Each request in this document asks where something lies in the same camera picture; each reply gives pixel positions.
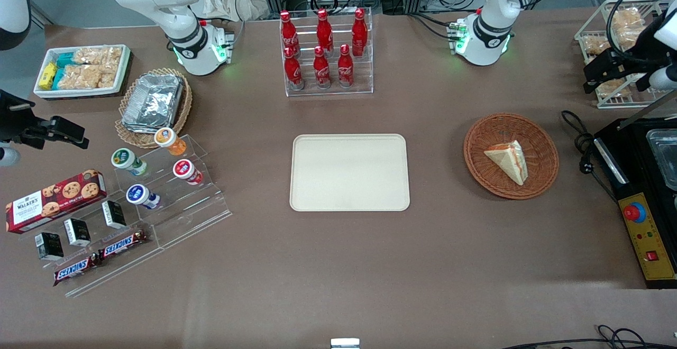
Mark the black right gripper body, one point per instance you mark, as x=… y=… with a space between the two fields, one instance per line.
x=15 y=121

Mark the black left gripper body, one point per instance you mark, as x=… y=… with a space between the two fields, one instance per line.
x=639 y=49

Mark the triangular sandwich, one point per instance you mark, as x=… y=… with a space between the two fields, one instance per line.
x=509 y=161

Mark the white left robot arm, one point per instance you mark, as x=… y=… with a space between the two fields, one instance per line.
x=497 y=0

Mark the light tan wicker basket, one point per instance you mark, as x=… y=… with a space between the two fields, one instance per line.
x=182 y=111

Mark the brown wicker basket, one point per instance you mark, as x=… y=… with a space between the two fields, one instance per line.
x=486 y=174

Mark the beige plastic tray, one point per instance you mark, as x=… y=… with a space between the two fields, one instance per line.
x=349 y=172

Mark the grey metal lever bar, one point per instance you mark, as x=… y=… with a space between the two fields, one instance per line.
x=648 y=110

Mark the white plastic bin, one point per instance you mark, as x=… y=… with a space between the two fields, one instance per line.
x=79 y=92

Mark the teal snack packet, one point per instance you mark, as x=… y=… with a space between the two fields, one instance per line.
x=65 y=60
x=59 y=78

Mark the yellow snack packet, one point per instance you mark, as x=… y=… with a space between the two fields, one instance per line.
x=47 y=75

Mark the clear bag of crackers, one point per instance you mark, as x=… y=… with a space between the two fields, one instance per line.
x=98 y=55
x=84 y=76

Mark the red Walkers cookie box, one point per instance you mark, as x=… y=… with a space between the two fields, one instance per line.
x=53 y=201

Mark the green lid gum jar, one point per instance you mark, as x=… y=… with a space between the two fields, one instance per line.
x=124 y=158

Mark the clear container in machine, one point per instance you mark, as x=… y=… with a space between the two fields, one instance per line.
x=664 y=158

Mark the black machine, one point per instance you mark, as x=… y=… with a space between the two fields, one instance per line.
x=634 y=164

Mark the aluminium foil container stack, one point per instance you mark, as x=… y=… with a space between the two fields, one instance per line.
x=153 y=100

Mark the blue lid gum jar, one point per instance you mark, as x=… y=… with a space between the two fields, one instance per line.
x=137 y=194

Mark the small black box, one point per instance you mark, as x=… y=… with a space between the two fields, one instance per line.
x=78 y=232
x=113 y=214
x=49 y=246

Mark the orange lid gum jar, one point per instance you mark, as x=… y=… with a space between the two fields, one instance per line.
x=166 y=138

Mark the red lid gum jar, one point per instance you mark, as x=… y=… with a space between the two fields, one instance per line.
x=183 y=169

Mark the Snickers chocolate bar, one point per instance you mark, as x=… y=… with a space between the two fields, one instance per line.
x=74 y=269
x=120 y=246

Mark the red emergency stop button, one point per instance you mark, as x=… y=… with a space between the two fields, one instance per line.
x=633 y=212

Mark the yellow control panel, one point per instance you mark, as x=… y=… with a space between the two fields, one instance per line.
x=648 y=232

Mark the clear acrylic step stand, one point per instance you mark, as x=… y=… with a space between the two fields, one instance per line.
x=206 y=201
x=121 y=272

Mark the red cola bottle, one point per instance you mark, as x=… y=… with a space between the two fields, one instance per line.
x=324 y=31
x=321 y=71
x=345 y=69
x=293 y=71
x=359 y=34
x=288 y=31

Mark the clear acrylic bottle rack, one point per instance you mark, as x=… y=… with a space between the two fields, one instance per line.
x=365 y=76

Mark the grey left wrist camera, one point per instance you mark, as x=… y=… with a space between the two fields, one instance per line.
x=665 y=77

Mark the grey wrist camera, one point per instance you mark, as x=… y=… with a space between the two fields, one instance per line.
x=665 y=77
x=7 y=157

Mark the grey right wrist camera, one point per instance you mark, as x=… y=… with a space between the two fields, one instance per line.
x=7 y=157

